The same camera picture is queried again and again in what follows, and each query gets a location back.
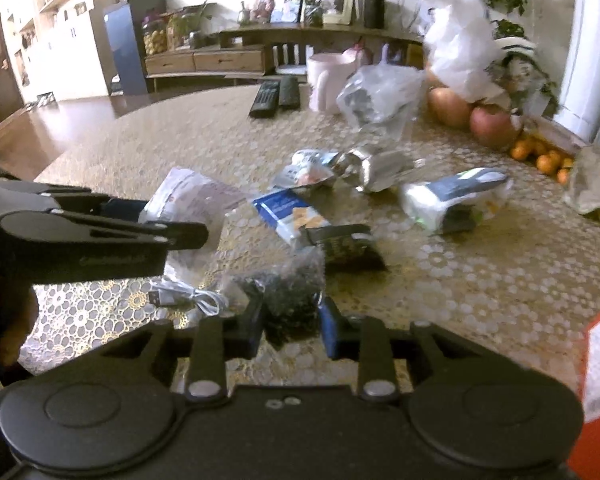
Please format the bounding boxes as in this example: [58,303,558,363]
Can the wooden photo frame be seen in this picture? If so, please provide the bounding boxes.
[322,0,356,26]

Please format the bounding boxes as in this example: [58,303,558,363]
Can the plain black remote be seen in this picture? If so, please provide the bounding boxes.
[278,76,301,109]

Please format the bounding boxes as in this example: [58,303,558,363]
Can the blue cracker packet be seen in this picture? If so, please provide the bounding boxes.
[252,187,331,251]

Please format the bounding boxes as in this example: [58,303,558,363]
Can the wooden tv cabinet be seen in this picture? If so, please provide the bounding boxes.
[145,25,426,86]

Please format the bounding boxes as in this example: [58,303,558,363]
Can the small pink bottle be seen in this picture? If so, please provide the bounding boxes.
[342,45,373,66]

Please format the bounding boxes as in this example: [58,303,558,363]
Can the black remote with buttons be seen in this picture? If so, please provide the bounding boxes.
[249,81,281,119]

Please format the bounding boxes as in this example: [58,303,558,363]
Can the white chicken sausage packet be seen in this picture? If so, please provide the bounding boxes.
[272,149,338,192]

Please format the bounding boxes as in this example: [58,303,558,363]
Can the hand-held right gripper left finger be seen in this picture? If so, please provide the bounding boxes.
[107,296,267,401]

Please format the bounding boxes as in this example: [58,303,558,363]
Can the clear bag of dark tea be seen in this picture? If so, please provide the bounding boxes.
[220,250,328,351]

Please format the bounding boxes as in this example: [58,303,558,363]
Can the yellow-red apple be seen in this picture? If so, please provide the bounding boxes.
[427,87,473,131]

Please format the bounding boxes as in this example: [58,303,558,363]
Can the pile of tangerines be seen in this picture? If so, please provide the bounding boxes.
[510,135,577,186]

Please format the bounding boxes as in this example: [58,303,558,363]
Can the white router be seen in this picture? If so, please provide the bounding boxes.
[272,42,313,68]

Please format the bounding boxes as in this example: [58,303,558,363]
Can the white purple snack packet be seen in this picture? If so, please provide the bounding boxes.
[139,166,246,266]

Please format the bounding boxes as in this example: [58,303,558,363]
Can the white dark-blue snack packet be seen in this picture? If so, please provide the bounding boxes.
[399,167,512,236]

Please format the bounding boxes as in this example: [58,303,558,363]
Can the white usb cable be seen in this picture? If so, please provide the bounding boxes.
[147,275,231,317]

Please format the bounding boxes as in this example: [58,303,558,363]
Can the potted plant in glass vase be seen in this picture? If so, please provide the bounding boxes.
[285,0,341,28]

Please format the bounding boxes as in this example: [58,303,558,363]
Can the silver foil wrapper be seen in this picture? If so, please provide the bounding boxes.
[332,147,426,195]

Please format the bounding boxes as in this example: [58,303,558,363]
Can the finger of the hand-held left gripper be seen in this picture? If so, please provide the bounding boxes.
[0,181,151,223]
[0,209,209,252]

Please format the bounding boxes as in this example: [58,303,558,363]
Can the clear plastic bag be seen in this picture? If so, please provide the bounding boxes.
[336,64,426,146]

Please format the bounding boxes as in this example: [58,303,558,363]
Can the pink mug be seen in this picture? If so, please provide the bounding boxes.
[306,52,361,113]

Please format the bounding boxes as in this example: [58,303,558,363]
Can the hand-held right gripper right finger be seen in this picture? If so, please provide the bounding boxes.
[319,297,486,402]

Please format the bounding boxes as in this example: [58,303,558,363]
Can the dark blue cabinet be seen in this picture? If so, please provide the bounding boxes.
[104,0,168,96]

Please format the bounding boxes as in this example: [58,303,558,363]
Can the red apple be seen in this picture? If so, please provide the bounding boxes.
[469,104,517,148]

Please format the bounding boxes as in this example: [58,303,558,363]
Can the clear fruit wrapping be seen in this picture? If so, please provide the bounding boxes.
[495,37,561,116]

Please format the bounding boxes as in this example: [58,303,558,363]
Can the person's left hand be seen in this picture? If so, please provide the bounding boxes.
[0,280,40,403]

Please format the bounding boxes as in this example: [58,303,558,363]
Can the black snack packet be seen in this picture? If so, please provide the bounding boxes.
[305,225,388,272]

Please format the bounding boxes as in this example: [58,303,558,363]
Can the white plastic bag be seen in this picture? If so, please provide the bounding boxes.
[422,0,506,101]

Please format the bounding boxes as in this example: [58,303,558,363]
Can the jar of yellow fruit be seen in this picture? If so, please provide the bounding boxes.
[142,27,168,56]

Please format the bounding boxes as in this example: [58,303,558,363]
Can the crumpled grey rag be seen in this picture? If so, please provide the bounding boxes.
[565,146,600,221]

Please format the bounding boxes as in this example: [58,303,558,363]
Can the white wall shelving unit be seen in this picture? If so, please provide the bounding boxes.
[2,0,111,96]

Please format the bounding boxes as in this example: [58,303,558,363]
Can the black speaker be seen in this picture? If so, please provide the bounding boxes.
[362,0,386,30]

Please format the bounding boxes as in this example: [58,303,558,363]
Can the lace-patterned desktop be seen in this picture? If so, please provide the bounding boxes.
[0,82,600,411]

